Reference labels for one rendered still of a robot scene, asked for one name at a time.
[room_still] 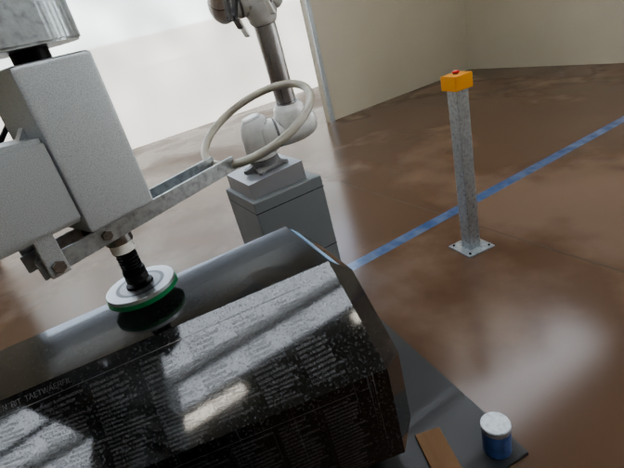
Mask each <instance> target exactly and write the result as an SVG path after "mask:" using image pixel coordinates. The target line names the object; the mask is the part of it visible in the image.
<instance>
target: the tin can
mask: <svg viewBox="0 0 624 468"><path fill-rule="evenodd" d="M480 425H481V432H482V441H483V449H484V451H485V452H486V454H487V455H488V456H489V457H491V458H493V459H496V460H504V459H506V458H508V457H509V456H510V455H511V454H512V450H513V449H512V432H511V431H512V426H511V422H510V420H509V419H508V418H507V417H506V416H505V415H503V414H501V413H499V412H493V411H492V412H488V413H486V414H484V415H483V416H482V418H481V420H480Z"/></svg>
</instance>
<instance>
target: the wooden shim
mask: <svg viewBox="0 0 624 468"><path fill-rule="evenodd" d="M415 437H416V439H417V441H418V443H419V446H420V448H421V450H422V453H423V455H424V457H425V459H426V460H427V462H428V464H429V466H430V468H462V467H461V465H460V463H459V461H458V459H457V458H456V456H455V454H454V452H453V451H452V449H451V447H450V445H449V443H448V441H447V439H446V438H445V437H444V435H443V433H442V431H441V430H440V428H439V427H437V428H434V429H431V430H428V431H425V432H422V433H419V434H417V435H415Z"/></svg>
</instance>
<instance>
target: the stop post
mask: <svg viewBox="0 0 624 468"><path fill-rule="evenodd" d="M440 82H441V90H442V91H445V92H447V94H448V112H449V121H450V131H451V140H452V149H453V160H454V169H455V178H456V188H457V197H458V206H459V216H460V225H461V240H460V241H458V242H456V243H453V244H451V245H450V246H449V248H450V249H452V250H454V251H456V252H458V253H460V254H463V255H465V256H467V257H469V258H472V257H474V256H476V255H478V254H481V253H482V252H484V251H486V250H488V249H490V248H492V247H494V246H495V245H494V244H492V243H490V242H488V241H485V240H482V239H480V236H479V225H478V212H477V200H476V189H475V166H474V155H473V142H472V130H471V119H470V107H469V95H468V88H469V87H471V86H473V73H472V72H471V71H460V72H458V73H450V74H447V75H444V76H441V77H440Z"/></svg>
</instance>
